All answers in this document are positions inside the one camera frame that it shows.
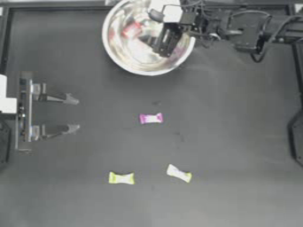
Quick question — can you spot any lime green candy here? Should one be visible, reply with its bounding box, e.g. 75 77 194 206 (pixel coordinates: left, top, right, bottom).
108 171 136 185

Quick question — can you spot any black table frame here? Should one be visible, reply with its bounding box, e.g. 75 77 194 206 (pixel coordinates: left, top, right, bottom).
0 0 303 74

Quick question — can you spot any steel bowl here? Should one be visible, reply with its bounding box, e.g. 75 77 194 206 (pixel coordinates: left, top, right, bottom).
100 0 198 77

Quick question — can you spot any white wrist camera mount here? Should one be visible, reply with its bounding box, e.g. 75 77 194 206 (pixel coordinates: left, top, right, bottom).
148 4 184 25
0 74 17 114

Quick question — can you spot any red candy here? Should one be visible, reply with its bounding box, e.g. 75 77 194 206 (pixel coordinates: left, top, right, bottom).
120 25 143 38

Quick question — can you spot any white candy with green end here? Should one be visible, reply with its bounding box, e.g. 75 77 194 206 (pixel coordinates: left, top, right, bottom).
166 163 194 184

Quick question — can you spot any magenta candy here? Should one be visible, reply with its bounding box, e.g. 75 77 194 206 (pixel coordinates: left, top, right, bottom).
139 112 164 125

